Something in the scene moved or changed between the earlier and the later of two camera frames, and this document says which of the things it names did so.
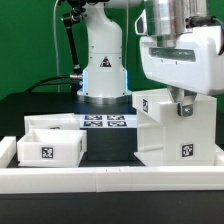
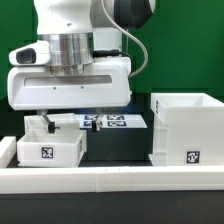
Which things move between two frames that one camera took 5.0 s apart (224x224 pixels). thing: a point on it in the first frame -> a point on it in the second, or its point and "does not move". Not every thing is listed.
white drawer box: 53,148 does not move
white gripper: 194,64 -> 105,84
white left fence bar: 8,149 does not move
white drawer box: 55,121 does not move
